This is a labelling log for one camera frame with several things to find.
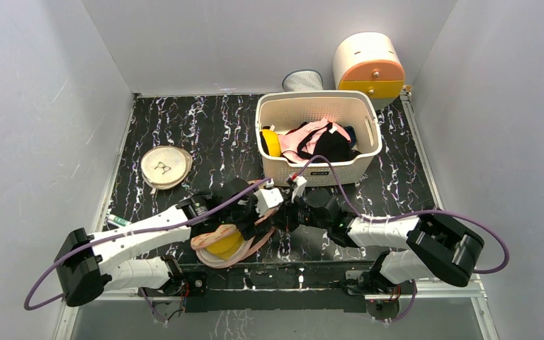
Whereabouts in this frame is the yellow bra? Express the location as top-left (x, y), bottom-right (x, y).
top-left (205, 231), bottom-right (244, 260)

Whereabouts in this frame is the orange floral bra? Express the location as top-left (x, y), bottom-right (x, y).
top-left (190, 178), bottom-right (283, 271)

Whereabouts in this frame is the round beige mesh laundry bag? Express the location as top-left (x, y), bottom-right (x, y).
top-left (140, 146), bottom-right (193, 194)

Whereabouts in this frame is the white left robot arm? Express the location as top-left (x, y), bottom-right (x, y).
top-left (54, 178), bottom-right (283, 307)

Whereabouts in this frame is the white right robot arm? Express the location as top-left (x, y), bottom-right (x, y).
top-left (274, 189), bottom-right (485, 294)

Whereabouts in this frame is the black bra in basket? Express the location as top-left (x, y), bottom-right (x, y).
top-left (295, 123), bottom-right (361, 162)

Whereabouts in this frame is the pink bra in basket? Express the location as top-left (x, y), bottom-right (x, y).
top-left (278, 118), bottom-right (355, 164)

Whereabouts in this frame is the white mesh cylinder bag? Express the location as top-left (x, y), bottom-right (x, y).
top-left (281, 69), bottom-right (324, 92)

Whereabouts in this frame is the yellow garment in basket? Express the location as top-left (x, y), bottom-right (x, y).
top-left (259, 128), bottom-right (282, 157)

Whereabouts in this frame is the dark blue garment in basket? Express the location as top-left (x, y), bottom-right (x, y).
top-left (344, 126), bottom-right (357, 147)

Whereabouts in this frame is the cream orange drawer box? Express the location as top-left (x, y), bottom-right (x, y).
top-left (332, 32), bottom-right (405, 110)

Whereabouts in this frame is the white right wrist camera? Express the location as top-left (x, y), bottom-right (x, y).
top-left (286, 173), bottom-right (307, 203)

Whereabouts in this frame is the aluminium front frame rail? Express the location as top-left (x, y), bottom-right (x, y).
top-left (62, 265), bottom-right (489, 302)

